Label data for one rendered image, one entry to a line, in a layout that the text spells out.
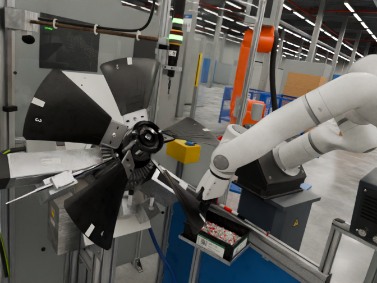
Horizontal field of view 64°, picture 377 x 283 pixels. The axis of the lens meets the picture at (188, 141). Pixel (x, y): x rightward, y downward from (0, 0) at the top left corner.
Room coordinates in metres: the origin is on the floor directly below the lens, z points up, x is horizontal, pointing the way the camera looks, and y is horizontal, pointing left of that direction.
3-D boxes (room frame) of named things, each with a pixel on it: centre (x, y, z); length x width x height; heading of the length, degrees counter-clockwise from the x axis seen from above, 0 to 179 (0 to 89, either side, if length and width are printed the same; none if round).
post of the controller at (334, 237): (0.90, -0.53, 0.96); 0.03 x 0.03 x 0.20; 42
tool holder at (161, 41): (1.06, 0.10, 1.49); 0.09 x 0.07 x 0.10; 77
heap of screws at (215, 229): (1.06, -0.17, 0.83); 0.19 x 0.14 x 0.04; 57
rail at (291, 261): (1.23, -0.24, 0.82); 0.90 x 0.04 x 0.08; 42
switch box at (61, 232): (1.16, 0.49, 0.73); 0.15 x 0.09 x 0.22; 42
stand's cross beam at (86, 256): (1.14, 0.34, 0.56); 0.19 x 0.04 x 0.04; 42
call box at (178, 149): (1.52, 0.02, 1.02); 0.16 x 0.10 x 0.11; 42
